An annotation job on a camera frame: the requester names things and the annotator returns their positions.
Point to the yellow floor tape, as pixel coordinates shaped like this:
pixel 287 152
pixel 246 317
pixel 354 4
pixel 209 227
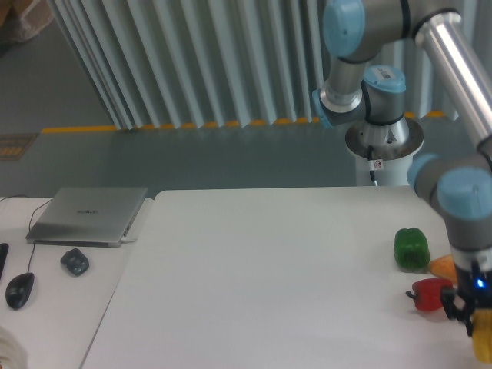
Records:
pixel 208 124

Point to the orange croissant bread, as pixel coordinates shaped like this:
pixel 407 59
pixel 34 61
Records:
pixel 443 267

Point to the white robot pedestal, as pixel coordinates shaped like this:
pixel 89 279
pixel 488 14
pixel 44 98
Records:
pixel 383 154

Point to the dark grey earbuds case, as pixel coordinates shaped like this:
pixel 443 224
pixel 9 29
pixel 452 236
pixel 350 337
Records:
pixel 75 262

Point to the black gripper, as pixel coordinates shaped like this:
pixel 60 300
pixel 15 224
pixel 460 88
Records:
pixel 474 287

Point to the green bell pepper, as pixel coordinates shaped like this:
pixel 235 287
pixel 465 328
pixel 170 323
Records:
pixel 411 251

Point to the silver closed laptop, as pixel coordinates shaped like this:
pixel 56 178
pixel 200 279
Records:
pixel 90 216

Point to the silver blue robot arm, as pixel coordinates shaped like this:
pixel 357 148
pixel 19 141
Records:
pixel 354 32

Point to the orange floor sign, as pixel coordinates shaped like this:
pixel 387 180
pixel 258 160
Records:
pixel 15 145

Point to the black computer mouse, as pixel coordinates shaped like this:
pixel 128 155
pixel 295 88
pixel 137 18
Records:
pixel 18 290

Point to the black keyboard edge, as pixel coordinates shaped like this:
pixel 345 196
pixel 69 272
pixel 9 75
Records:
pixel 4 247

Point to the brown cardboard box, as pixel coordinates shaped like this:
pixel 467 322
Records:
pixel 23 20

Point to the red bell pepper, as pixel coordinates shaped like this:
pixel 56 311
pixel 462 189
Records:
pixel 426 293

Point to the white corrugated partition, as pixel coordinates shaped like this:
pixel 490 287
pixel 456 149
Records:
pixel 157 62

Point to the yellow bell pepper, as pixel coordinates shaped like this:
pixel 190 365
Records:
pixel 481 334

